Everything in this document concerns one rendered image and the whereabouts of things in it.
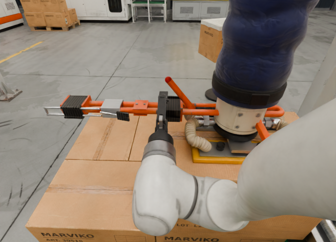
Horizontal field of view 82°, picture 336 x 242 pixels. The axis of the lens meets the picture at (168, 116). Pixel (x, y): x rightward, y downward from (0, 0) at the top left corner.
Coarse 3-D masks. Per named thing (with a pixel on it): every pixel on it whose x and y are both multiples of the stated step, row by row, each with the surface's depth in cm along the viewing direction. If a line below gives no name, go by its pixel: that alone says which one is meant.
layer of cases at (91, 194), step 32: (96, 128) 144; (128, 128) 144; (64, 160) 119; (96, 160) 119; (128, 160) 120; (64, 192) 102; (96, 192) 102; (128, 192) 102; (32, 224) 89; (64, 224) 89; (96, 224) 89; (128, 224) 89
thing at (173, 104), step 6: (168, 96) 73; (174, 96) 73; (168, 102) 71; (174, 102) 71; (180, 102) 69; (168, 108) 68; (174, 108) 68; (180, 108) 66; (168, 114) 68; (174, 114) 68; (180, 114) 68; (168, 120) 68; (174, 120) 68; (180, 120) 69
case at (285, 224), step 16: (288, 112) 91; (176, 128) 82; (176, 144) 74; (176, 160) 68; (224, 176) 62; (176, 224) 81; (192, 224) 80; (256, 224) 77; (272, 224) 77; (288, 224) 76; (304, 224) 75
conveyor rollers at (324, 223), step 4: (324, 220) 90; (328, 220) 90; (320, 224) 92; (324, 224) 89; (328, 224) 88; (332, 224) 88; (316, 228) 88; (324, 228) 89; (328, 228) 88; (332, 228) 87; (328, 232) 87; (332, 232) 86; (328, 236) 87; (332, 236) 85; (332, 240) 84
